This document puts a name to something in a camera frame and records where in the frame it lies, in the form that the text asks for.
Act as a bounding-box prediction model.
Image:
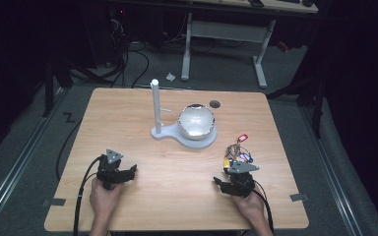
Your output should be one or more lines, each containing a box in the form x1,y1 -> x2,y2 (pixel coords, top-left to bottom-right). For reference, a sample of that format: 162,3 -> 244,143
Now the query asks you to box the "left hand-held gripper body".
95,148 -> 128,191

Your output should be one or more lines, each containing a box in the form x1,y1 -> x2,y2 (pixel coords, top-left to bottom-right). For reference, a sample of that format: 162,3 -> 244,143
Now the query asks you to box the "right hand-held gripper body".
224,161 -> 261,199

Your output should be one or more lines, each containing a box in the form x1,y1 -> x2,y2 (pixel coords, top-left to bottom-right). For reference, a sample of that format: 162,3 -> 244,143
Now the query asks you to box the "bunch of keys with coloured tags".
222,133 -> 255,170

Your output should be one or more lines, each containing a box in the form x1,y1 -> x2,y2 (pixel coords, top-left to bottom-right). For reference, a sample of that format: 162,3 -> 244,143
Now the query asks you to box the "person's right hand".
230,189 -> 268,228

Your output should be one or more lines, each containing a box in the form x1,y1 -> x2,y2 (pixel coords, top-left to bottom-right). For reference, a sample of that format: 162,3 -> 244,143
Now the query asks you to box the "person's left hand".
89,178 -> 125,224

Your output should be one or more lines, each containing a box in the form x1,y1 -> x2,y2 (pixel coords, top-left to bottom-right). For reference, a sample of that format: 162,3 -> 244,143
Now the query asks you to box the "grey tape strip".
41,197 -> 67,207
288,193 -> 310,203

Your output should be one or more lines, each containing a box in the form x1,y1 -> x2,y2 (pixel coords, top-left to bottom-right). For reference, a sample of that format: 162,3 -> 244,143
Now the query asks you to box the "silver metal bowl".
177,103 -> 217,142

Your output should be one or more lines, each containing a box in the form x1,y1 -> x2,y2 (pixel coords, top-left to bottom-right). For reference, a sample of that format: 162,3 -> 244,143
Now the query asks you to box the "white stand with pole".
150,78 -> 219,149

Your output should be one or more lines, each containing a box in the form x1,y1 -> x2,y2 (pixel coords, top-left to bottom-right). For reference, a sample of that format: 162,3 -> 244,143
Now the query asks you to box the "small red object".
276,40 -> 290,54

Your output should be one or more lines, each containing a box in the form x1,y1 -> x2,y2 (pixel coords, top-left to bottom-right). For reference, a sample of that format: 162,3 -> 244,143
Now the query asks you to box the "grey desk with metal legs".
180,0 -> 320,89

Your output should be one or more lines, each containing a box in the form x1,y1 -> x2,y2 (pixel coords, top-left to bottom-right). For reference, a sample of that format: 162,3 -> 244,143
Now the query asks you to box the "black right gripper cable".
251,187 -> 276,236

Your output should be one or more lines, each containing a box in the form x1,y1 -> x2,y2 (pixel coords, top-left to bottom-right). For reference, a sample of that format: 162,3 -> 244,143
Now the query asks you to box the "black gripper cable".
251,187 -> 276,236
72,155 -> 103,236

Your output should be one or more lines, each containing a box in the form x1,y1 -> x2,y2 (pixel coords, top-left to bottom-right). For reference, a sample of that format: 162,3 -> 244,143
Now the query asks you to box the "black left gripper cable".
72,155 -> 103,236

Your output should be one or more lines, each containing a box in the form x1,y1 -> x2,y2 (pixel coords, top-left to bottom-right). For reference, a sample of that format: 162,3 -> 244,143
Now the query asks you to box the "black floor cable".
55,119 -> 84,182

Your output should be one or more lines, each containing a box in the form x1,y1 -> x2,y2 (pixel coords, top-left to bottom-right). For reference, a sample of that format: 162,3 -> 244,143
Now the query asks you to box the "metal floor rail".
298,103 -> 364,236
0,88 -> 67,228

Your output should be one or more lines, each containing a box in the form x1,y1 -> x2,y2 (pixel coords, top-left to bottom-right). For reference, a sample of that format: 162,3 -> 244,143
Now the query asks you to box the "bundle of black cables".
75,16 -> 151,89

